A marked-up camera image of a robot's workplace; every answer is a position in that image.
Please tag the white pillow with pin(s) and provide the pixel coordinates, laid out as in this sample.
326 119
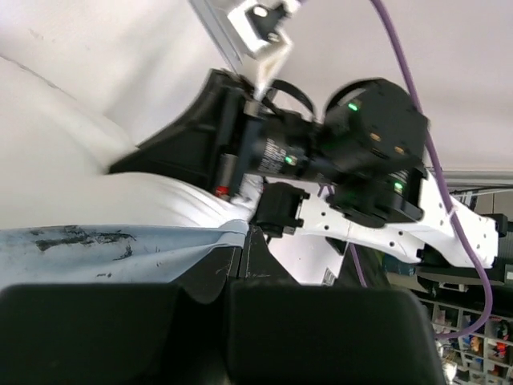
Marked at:
82 83

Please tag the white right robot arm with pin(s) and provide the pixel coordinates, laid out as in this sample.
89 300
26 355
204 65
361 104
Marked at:
356 177

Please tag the light blue pillowcase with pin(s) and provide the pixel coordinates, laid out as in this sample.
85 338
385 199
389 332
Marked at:
109 253

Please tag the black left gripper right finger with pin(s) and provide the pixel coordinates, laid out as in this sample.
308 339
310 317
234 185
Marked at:
279 332

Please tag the aluminium rail right side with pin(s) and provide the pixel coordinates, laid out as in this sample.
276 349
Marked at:
213 15

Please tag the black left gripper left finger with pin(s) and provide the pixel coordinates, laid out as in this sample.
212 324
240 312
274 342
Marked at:
165 333

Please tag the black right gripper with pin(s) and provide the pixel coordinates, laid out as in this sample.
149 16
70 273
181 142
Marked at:
187 148

